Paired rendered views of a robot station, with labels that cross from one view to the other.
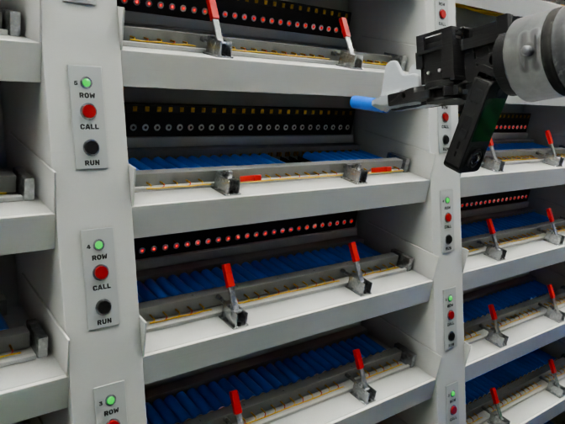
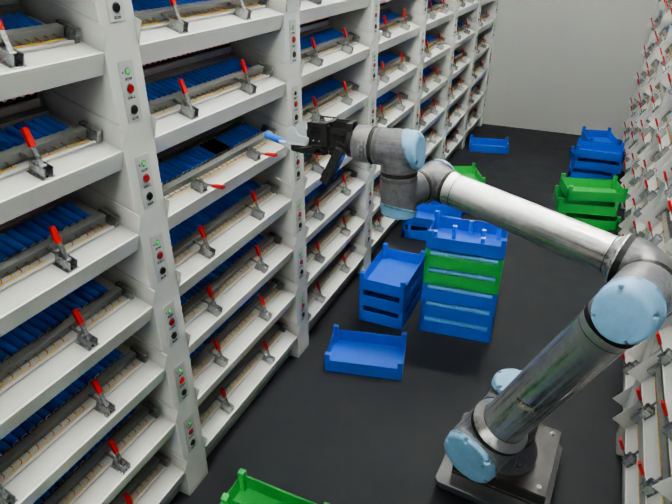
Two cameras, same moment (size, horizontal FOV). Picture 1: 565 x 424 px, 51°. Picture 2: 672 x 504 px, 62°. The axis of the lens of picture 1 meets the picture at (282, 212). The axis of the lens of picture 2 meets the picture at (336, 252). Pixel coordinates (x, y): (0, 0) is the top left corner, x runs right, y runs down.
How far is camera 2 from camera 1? 0.83 m
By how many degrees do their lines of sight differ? 36
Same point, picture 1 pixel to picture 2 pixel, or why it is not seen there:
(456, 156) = (325, 178)
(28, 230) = (129, 246)
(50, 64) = (128, 160)
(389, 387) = (272, 260)
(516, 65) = (355, 153)
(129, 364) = (173, 292)
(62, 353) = (148, 297)
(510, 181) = not seen: hidden behind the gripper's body
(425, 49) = (311, 129)
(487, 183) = not seen: hidden behind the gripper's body
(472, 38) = (334, 129)
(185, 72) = (179, 135)
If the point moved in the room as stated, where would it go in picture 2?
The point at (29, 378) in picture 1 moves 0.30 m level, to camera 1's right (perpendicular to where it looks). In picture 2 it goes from (136, 312) to (257, 281)
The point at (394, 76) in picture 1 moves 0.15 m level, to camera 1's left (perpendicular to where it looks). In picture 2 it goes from (293, 134) to (236, 143)
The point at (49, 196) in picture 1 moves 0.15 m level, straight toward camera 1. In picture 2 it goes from (133, 226) to (173, 247)
